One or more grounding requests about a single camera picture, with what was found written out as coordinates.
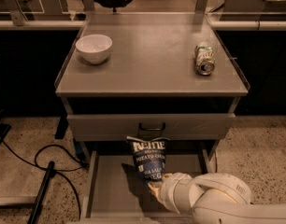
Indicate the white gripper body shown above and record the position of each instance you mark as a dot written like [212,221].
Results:
[170,188]

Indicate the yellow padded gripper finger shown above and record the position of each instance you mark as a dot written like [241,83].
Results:
[155,186]

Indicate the blue Kettle chip bag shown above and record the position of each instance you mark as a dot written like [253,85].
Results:
[149,157]

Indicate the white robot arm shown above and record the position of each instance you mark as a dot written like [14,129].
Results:
[214,199]

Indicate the open middle drawer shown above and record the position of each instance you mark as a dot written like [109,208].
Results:
[116,195]

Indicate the closed top drawer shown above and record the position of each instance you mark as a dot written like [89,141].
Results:
[178,126]

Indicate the grey drawer cabinet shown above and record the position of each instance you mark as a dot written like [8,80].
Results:
[151,70]

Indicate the black bar on floor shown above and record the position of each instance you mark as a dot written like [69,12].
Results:
[49,174]

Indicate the crushed green soda can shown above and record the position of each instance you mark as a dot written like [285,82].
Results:
[204,59]

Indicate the white ceramic bowl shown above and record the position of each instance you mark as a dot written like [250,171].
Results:
[94,48]

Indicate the black drawer handle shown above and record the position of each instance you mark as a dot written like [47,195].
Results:
[152,129]

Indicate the white horizontal rail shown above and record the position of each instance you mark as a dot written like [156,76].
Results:
[216,25]

